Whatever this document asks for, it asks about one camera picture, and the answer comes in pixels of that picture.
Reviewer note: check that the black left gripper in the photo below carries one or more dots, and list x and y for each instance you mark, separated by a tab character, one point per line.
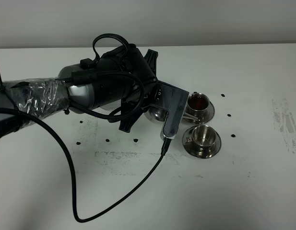
122	74

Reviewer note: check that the stainless steel teapot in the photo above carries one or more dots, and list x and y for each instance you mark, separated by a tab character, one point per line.
159	115

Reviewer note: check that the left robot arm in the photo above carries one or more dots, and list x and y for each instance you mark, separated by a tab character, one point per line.
24	101

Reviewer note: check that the far stainless steel teacup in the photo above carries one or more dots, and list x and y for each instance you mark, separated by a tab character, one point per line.
197	104

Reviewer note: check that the stainless steel teacup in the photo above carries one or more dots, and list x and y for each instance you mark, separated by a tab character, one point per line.
203	136
197	104

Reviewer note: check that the far stainless steel saucer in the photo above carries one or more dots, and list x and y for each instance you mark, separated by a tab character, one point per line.
203	119

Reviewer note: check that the stainless steel saucer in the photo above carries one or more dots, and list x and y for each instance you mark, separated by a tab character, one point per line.
202	153
203	119

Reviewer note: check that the near stainless steel saucer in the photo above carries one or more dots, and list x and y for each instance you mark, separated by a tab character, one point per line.
202	153

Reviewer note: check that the near stainless steel teacup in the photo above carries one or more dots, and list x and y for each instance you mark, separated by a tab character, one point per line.
203	136

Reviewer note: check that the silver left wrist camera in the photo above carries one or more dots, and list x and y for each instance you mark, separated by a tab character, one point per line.
173	100

